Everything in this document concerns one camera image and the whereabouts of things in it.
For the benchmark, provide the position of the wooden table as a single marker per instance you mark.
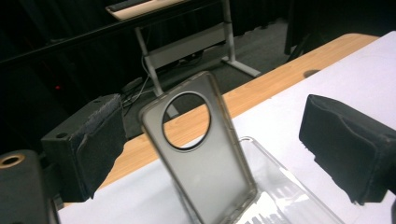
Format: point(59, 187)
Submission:
point(255, 93)

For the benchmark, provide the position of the translucent grey phone case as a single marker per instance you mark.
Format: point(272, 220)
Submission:
point(202, 174)

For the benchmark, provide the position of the light wooden desk top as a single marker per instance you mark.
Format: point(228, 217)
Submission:
point(140, 9)

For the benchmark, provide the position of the white table sheet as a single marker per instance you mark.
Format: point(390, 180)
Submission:
point(342, 77)

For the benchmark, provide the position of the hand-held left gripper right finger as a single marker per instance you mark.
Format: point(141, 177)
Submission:
point(348, 149)

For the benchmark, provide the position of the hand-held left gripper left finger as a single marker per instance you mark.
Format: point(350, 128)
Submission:
point(84, 149)

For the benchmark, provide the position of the clear plastic packaging tray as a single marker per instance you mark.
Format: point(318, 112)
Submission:
point(280, 193)

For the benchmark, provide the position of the white metal desk frame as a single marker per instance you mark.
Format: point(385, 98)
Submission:
point(186, 46)

